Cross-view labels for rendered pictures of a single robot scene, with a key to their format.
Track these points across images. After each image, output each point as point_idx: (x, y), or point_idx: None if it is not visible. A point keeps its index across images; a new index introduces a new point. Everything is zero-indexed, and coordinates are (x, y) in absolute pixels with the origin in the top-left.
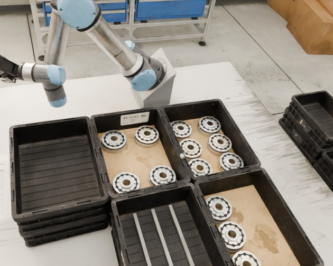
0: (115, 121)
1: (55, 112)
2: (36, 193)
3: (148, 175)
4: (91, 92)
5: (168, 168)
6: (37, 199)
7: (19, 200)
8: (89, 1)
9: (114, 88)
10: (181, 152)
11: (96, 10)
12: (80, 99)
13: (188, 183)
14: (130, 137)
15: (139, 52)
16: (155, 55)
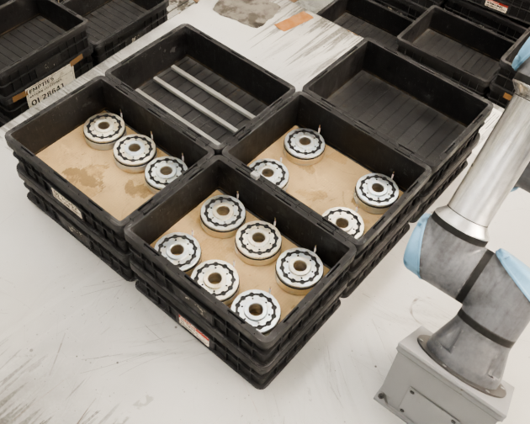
0: None
1: None
2: (389, 99)
3: (288, 179)
4: None
5: None
6: (381, 95)
7: (391, 76)
8: None
9: (520, 384)
10: (260, 182)
11: None
12: None
13: (222, 146)
14: (363, 220)
15: (487, 273)
16: (499, 402)
